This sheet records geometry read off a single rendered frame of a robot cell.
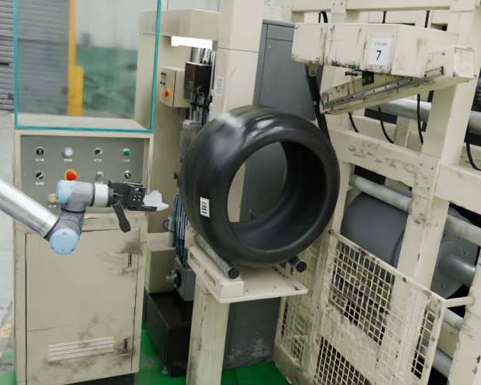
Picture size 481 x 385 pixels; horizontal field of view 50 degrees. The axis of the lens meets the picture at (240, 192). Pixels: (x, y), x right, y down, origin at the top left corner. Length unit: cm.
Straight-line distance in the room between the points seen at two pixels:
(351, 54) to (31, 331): 174
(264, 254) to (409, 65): 79
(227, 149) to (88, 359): 133
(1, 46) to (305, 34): 931
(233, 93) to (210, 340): 110
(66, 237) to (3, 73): 958
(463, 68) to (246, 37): 81
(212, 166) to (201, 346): 99
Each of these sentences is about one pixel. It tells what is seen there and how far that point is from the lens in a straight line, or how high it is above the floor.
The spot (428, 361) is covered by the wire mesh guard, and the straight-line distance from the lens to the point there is 180.
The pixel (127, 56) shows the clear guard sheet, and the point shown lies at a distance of 221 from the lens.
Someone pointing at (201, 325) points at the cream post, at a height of 47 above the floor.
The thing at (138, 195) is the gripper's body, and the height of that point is 117.
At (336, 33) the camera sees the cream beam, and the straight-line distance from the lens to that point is 188.
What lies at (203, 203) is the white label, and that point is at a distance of 171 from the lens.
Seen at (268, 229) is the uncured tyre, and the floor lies 96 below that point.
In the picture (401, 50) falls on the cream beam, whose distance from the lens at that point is 166.
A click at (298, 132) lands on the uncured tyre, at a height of 141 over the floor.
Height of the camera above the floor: 167
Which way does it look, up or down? 16 degrees down
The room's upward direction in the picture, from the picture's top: 7 degrees clockwise
